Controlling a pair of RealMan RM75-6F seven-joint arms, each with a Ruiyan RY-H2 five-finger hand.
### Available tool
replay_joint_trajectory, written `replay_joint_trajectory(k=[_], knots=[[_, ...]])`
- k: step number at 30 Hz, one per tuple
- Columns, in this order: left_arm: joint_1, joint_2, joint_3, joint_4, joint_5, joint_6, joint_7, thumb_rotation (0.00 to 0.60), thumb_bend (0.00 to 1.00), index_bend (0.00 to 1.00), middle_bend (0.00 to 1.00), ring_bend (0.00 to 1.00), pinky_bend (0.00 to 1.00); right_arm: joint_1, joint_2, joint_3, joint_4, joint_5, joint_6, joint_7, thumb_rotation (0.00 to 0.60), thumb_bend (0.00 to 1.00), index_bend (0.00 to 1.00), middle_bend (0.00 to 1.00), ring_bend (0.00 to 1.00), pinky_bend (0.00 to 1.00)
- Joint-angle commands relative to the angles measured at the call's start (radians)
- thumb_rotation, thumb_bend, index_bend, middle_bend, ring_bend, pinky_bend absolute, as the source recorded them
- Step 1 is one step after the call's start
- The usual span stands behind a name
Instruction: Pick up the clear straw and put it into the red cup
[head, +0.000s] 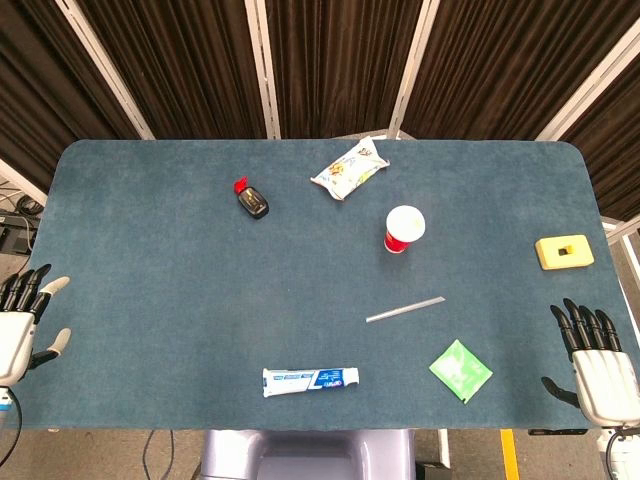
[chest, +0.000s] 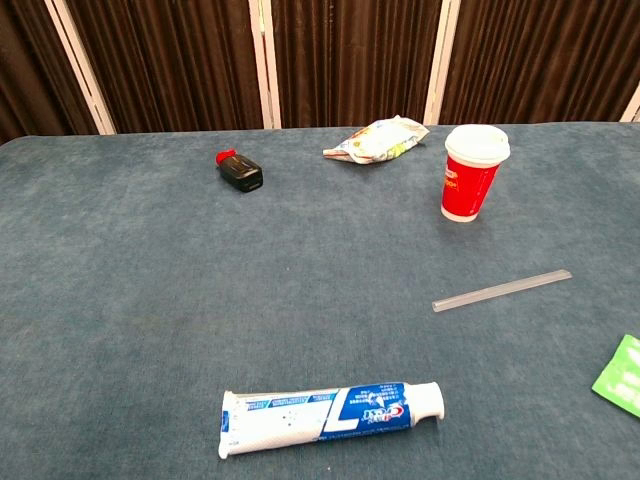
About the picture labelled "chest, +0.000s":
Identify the green printed packet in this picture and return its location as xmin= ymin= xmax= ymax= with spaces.
xmin=591 ymin=333 xmax=640 ymax=419

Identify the crumpled white snack bag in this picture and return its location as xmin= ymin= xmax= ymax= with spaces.
xmin=322 ymin=114 xmax=431 ymax=165

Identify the white blue toothpaste tube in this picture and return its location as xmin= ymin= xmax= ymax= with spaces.
xmin=217 ymin=381 xmax=446 ymax=460

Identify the brown screen panel white frame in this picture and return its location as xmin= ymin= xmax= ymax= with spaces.
xmin=619 ymin=82 xmax=640 ymax=123
xmin=0 ymin=0 xmax=110 ymax=146
xmin=53 ymin=0 xmax=275 ymax=135
xmin=429 ymin=0 xmax=640 ymax=125
xmin=259 ymin=0 xmax=454 ymax=129

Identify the transparent plastic straw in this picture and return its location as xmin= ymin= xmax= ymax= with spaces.
xmin=431 ymin=269 xmax=573 ymax=314

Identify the red paper cup white lid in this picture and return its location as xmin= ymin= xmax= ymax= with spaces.
xmin=440 ymin=124 xmax=512 ymax=224

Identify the black bottle red cap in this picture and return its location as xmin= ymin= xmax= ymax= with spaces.
xmin=215 ymin=148 xmax=264 ymax=194

